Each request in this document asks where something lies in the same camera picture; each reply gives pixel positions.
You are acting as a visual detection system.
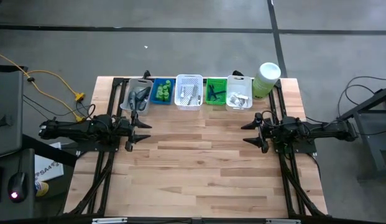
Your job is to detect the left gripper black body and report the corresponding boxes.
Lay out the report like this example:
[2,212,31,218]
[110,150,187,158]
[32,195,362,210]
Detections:
[126,111,140,144]

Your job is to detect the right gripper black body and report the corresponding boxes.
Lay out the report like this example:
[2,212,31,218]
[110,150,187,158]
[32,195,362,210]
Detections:
[259,119,282,147]

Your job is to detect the blue plastic basket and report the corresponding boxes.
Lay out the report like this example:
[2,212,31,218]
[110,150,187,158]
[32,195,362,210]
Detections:
[150,77,176,106]

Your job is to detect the grey plastic bin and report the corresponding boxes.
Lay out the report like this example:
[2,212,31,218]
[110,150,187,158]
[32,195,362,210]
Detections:
[119,77,154,118]

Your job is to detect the white plastic bin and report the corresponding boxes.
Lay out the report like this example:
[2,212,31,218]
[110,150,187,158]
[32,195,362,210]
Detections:
[225,75,254,113]

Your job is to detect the green disinfecting wipes canister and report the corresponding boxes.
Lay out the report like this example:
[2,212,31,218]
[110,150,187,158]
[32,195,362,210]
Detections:
[252,62,282,100]

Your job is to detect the green plastic basket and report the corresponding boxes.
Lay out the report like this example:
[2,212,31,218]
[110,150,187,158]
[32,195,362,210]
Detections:
[205,78,227,106]

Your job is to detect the white perforated plastic basket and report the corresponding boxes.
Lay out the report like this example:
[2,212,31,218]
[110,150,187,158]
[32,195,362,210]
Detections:
[173,73,204,111]

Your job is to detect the black desk bar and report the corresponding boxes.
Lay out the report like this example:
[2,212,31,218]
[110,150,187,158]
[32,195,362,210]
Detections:
[21,133,79,168]

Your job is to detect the white printed paper box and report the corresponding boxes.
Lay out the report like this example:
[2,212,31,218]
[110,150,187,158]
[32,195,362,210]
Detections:
[34,142,65,182]

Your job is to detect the yellow can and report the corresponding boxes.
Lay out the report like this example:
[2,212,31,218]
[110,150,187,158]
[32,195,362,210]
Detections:
[35,181,50,198]

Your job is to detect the grey desk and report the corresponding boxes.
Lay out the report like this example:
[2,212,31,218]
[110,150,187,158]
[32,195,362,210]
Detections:
[0,64,29,158]

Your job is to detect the black computer mouse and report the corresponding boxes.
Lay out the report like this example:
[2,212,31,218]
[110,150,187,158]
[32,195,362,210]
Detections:
[7,171,28,203]

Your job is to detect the dark desk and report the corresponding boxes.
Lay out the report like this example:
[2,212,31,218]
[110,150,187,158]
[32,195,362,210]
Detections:
[0,148,37,220]

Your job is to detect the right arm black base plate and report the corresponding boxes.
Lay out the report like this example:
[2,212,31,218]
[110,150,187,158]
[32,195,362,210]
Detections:
[274,136,318,156]

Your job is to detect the black metal table frame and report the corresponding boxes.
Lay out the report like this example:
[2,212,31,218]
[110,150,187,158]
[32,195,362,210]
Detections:
[63,76,329,218]

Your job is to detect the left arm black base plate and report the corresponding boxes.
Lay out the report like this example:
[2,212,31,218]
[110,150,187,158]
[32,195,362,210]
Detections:
[69,136,121,153]

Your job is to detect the yellow extension cable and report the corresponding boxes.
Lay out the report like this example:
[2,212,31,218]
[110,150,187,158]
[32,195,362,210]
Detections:
[0,50,87,124]

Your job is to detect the silver table edge bracket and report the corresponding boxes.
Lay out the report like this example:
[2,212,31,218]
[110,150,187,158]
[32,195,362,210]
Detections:
[91,217,128,224]
[265,218,301,224]

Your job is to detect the black floor cables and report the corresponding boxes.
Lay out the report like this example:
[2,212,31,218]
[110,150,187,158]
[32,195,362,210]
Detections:
[331,75,386,138]

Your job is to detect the black desk frame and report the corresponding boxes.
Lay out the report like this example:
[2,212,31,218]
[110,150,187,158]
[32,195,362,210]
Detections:
[336,85,386,182]

